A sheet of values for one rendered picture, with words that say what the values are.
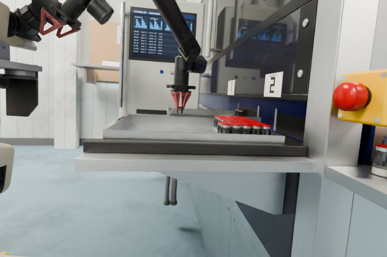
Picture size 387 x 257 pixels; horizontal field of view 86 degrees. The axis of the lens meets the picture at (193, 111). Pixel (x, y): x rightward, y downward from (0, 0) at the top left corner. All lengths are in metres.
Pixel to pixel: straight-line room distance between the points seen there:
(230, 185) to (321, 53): 0.31
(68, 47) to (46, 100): 0.95
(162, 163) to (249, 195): 0.23
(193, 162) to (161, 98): 1.01
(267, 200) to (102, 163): 0.35
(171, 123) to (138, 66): 0.76
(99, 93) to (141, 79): 2.58
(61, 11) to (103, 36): 3.09
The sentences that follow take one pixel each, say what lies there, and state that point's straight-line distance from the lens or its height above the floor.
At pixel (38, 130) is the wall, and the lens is 4.21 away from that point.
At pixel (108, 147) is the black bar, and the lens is 0.38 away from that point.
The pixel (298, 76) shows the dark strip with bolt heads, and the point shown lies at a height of 1.03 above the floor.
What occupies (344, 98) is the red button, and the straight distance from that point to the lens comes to 0.34.
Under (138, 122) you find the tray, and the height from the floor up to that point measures 0.89.
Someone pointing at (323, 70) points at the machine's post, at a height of 1.04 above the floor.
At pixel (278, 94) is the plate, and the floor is 1.00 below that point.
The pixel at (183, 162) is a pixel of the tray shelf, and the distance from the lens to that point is 0.34.
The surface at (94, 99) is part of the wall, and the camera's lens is 3.89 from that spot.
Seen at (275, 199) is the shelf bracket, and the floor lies 0.77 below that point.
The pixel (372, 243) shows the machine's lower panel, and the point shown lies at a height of 0.73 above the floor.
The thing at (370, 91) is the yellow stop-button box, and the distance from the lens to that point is 0.36.
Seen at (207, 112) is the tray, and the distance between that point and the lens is 0.99.
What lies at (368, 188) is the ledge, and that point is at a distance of 0.37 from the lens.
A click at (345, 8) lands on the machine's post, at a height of 1.13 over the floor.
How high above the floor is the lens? 0.99
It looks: 5 degrees down
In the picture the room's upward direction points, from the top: 3 degrees clockwise
